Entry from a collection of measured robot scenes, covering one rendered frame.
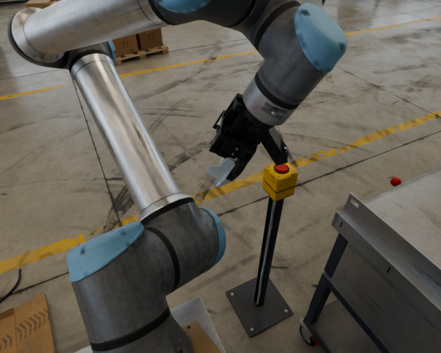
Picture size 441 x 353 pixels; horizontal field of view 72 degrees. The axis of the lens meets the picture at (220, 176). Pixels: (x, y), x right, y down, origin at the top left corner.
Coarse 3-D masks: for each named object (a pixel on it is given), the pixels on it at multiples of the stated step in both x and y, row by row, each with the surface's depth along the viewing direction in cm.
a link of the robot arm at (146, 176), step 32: (64, 64) 79; (96, 64) 77; (96, 96) 75; (128, 96) 79; (128, 128) 73; (128, 160) 71; (160, 160) 74; (160, 192) 70; (160, 224) 66; (192, 224) 67; (192, 256) 64
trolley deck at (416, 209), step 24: (384, 192) 97; (408, 192) 97; (432, 192) 97; (336, 216) 91; (384, 216) 89; (408, 216) 89; (432, 216) 89; (360, 240) 84; (408, 240) 83; (432, 240) 83; (384, 264) 79; (408, 288) 74; (432, 312) 70
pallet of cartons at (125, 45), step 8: (144, 32) 400; (152, 32) 406; (160, 32) 413; (112, 40) 381; (120, 40) 387; (128, 40) 392; (136, 40) 411; (144, 40) 405; (152, 40) 411; (160, 40) 419; (120, 48) 393; (128, 48) 398; (136, 48) 405; (144, 48) 411; (152, 48) 416; (160, 48) 423; (168, 48) 427; (120, 56) 400; (128, 56) 398; (136, 56) 405; (144, 56) 412
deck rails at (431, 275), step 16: (352, 208) 88; (368, 208) 83; (368, 224) 84; (384, 224) 79; (384, 240) 81; (400, 240) 76; (400, 256) 78; (416, 256) 73; (416, 272) 75; (432, 272) 71; (432, 288) 72
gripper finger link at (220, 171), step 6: (222, 162) 62; (228, 162) 62; (234, 162) 61; (210, 168) 63; (216, 168) 63; (222, 168) 63; (228, 168) 62; (210, 174) 64; (216, 174) 64; (222, 174) 64; (222, 180) 64; (228, 180) 63; (216, 186) 67
